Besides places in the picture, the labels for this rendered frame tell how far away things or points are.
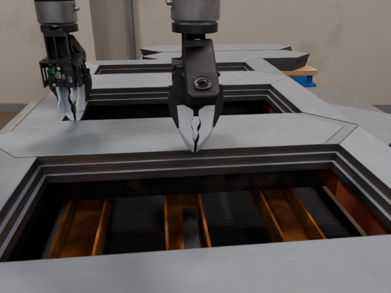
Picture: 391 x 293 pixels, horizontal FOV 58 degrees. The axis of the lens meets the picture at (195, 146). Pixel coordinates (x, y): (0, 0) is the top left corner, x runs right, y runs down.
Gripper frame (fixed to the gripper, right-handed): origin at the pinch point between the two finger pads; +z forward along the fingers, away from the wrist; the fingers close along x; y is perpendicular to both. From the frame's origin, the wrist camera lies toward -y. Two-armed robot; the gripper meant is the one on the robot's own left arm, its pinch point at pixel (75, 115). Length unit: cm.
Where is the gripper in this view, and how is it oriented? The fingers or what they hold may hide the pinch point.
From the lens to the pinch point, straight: 84.2
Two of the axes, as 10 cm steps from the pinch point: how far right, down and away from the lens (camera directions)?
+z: 0.0, 9.0, 4.3
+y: 1.1, 4.2, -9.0
